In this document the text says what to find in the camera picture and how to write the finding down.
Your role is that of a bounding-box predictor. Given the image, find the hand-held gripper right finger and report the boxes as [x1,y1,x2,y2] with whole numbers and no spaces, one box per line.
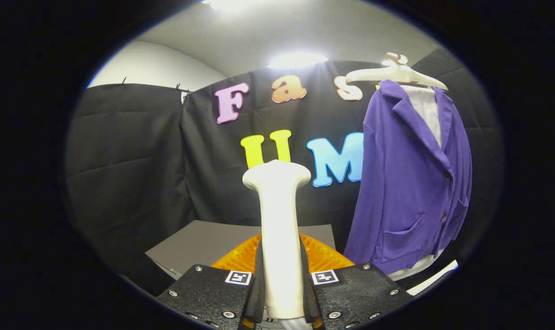
[299,234,413,330]

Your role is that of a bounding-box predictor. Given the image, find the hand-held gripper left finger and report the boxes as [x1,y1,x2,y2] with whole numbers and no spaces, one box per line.
[156,234,265,330]

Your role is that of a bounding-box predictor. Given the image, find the white garment steamer head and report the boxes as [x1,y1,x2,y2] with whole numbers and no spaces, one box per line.
[242,159,312,320]

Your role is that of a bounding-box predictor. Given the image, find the purple corduroy jacket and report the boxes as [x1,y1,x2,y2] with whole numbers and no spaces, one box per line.
[344,79,473,275]

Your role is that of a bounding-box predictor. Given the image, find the grey cabinet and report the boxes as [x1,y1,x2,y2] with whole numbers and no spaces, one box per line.
[145,220,336,281]

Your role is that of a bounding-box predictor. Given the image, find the white paper sheet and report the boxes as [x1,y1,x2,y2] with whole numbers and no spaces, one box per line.
[405,259,459,296]

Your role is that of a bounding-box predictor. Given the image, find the black backdrop cloth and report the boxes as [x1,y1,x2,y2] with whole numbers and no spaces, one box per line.
[64,48,505,294]

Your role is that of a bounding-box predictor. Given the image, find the white plastic hanger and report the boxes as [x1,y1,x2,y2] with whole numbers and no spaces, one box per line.
[345,52,449,91]

